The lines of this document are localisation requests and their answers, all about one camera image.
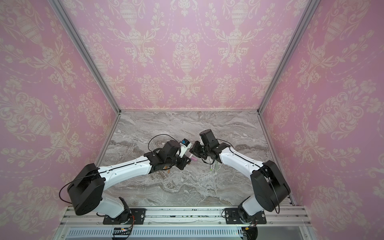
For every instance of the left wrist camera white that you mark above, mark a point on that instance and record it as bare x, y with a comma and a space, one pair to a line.
185, 145

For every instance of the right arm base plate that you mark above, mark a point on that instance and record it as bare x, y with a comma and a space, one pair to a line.
234, 216

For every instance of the white pen yellow tip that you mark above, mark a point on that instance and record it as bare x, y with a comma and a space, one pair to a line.
194, 159

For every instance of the corner aluminium post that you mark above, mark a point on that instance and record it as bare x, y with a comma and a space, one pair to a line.
293, 43
73, 33

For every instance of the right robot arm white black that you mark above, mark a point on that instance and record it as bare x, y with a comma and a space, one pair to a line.
269, 185

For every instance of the right corner aluminium post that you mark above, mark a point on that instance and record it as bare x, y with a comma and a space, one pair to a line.
293, 43

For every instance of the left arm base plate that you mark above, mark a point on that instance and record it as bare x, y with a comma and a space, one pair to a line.
135, 216

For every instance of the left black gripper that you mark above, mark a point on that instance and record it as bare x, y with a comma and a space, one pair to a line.
184, 162

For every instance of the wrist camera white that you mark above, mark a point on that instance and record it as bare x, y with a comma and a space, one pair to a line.
201, 141
185, 145

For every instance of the aluminium front rail frame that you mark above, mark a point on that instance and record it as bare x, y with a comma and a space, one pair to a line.
188, 223

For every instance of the left corner aluminium post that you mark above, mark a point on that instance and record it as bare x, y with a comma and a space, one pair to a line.
73, 33

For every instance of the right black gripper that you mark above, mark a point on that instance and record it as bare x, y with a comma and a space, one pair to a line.
197, 150

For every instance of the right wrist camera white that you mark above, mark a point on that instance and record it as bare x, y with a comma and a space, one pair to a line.
201, 141

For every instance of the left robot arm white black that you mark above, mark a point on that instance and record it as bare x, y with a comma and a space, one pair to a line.
87, 190

